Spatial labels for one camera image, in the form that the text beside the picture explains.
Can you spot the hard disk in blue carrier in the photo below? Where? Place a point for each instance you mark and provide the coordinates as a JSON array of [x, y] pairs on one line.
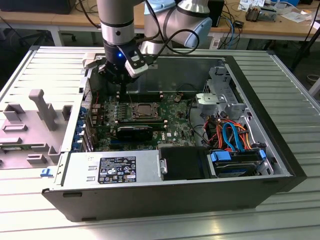
[[232, 172]]

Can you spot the silver power supply unit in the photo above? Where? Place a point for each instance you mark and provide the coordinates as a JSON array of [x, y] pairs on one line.
[[80, 170]]

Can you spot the small black box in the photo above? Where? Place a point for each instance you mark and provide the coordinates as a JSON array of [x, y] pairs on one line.
[[238, 24]]

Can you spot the green RAM stick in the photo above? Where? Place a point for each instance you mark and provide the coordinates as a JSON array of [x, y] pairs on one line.
[[12, 149]]

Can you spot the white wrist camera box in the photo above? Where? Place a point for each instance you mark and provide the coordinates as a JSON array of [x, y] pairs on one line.
[[135, 71]]

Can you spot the black open PC case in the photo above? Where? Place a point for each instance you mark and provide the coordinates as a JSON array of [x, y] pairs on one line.
[[150, 202]]

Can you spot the large black equipment box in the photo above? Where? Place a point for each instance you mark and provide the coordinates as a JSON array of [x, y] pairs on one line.
[[37, 6]]

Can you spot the long wooden desk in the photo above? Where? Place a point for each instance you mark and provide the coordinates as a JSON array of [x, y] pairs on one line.
[[62, 21]]

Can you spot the CPU socket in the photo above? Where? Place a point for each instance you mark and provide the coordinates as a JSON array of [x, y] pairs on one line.
[[132, 115]]

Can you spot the grey plastic parts rack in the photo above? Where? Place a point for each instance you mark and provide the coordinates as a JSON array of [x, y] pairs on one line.
[[37, 140]]

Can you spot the silver metal drive cage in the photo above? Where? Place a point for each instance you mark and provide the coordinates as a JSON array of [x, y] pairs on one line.
[[220, 86]]

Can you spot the green motherboard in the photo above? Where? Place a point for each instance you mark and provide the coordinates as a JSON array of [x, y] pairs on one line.
[[175, 120]]

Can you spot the white printed card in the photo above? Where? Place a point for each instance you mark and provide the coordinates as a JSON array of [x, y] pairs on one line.
[[216, 43]]

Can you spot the tall black box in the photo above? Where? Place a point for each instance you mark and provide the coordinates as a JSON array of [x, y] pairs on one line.
[[218, 12]]

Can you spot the grey metal device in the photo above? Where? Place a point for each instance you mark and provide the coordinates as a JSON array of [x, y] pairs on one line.
[[268, 15]]

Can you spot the black tripod leg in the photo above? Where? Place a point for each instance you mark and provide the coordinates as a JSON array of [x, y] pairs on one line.
[[306, 47]]

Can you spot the black NVIDIA graphics card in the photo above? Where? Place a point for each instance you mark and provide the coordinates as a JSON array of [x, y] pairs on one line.
[[135, 133]]

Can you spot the blue expansion slot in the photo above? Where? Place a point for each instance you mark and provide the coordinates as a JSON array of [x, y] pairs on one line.
[[114, 143]]

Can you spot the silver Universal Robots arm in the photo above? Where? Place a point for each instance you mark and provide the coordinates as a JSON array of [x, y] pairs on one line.
[[115, 15]]

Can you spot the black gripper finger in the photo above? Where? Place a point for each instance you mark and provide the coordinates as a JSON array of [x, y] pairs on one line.
[[128, 81], [110, 73]]

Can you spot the round coin battery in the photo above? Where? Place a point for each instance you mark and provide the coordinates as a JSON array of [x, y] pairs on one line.
[[179, 97]]

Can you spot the metal CPU cooler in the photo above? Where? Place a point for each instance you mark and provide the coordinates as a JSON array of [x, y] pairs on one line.
[[252, 13]]

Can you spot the white paper sheets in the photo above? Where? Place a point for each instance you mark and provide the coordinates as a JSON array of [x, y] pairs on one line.
[[296, 16]]

